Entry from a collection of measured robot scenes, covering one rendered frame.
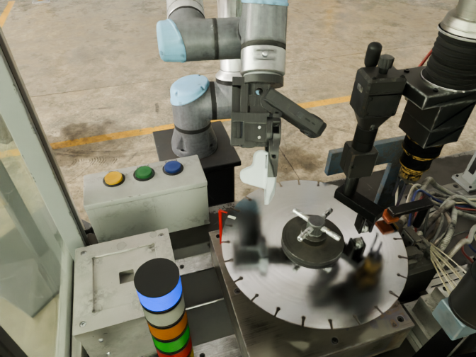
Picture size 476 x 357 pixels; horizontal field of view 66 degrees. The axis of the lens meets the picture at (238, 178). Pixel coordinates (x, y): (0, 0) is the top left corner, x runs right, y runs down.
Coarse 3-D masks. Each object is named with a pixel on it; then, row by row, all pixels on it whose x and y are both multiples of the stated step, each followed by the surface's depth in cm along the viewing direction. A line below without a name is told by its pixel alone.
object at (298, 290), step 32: (256, 192) 76; (288, 192) 76; (320, 192) 76; (256, 224) 69; (352, 224) 69; (384, 224) 69; (224, 256) 63; (256, 256) 63; (288, 256) 63; (352, 256) 63; (384, 256) 63; (256, 288) 59; (288, 288) 59; (320, 288) 59; (352, 288) 59; (384, 288) 59; (288, 320) 55; (320, 320) 55; (352, 320) 55
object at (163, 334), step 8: (184, 312) 40; (184, 320) 41; (152, 328) 39; (160, 328) 39; (168, 328) 39; (176, 328) 40; (184, 328) 42; (160, 336) 40; (168, 336) 40; (176, 336) 41
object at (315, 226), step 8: (296, 208) 65; (328, 208) 65; (304, 216) 64; (312, 216) 63; (320, 216) 63; (312, 224) 62; (320, 224) 62; (304, 232) 61; (312, 232) 63; (320, 232) 63; (328, 232) 61; (336, 240) 61
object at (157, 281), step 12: (144, 264) 37; (156, 264) 37; (168, 264) 37; (144, 276) 36; (156, 276) 36; (168, 276) 36; (144, 288) 35; (156, 288) 35; (168, 288) 35; (180, 288) 37; (144, 300) 36; (156, 300) 35; (168, 300) 36; (156, 312) 37
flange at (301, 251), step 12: (288, 228) 67; (300, 228) 67; (336, 228) 67; (288, 240) 65; (312, 240) 63; (324, 240) 64; (288, 252) 64; (300, 252) 63; (312, 252) 63; (324, 252) 63; (336, 252) 63; (312, 264) 62; (324, 264) 62
